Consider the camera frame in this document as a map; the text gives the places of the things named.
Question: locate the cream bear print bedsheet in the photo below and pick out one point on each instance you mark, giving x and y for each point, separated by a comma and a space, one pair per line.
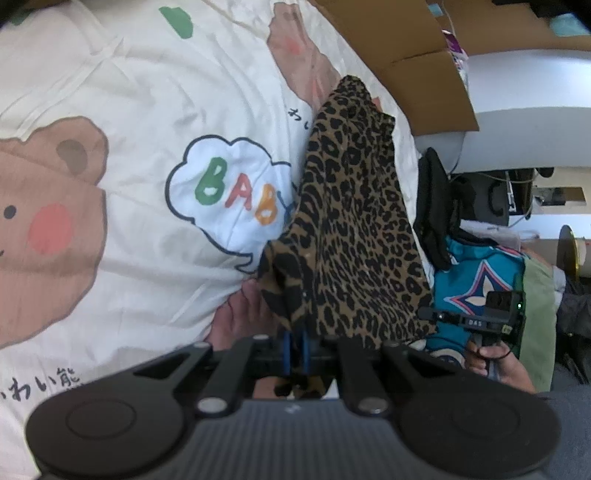
149, 149

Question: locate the leopard print garment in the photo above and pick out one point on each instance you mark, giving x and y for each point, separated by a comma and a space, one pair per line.
347, 263

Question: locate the green fabric item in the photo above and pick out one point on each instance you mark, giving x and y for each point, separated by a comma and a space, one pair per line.
538, 342

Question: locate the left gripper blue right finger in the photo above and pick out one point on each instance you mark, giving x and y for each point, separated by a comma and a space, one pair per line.
306, 352

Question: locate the pink white packages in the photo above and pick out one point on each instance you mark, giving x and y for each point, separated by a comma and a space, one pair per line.
460, 57

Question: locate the teal printed garment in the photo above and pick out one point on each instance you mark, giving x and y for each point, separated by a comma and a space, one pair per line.
481, 291

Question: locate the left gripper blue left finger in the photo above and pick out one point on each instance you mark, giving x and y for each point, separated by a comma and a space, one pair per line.
285, 347

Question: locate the person right hand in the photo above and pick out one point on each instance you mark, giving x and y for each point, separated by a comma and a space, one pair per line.
510, 371

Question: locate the folded black garment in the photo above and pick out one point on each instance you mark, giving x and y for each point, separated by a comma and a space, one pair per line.
437, 214

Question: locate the brown cardboard sheet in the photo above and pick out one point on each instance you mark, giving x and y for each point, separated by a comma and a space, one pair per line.
403, 44

